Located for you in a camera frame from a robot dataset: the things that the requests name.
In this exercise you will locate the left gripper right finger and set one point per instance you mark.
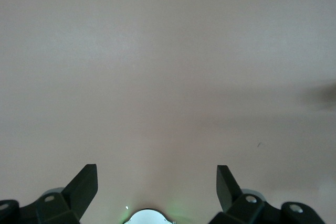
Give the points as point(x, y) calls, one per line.
point(249, 211)

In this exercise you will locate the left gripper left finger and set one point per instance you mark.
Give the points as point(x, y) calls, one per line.
point(52, 208)

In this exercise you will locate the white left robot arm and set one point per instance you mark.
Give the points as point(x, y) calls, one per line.
point(148, 217)

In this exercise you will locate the brown table cover sheet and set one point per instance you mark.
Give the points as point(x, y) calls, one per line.
point(168, 77)

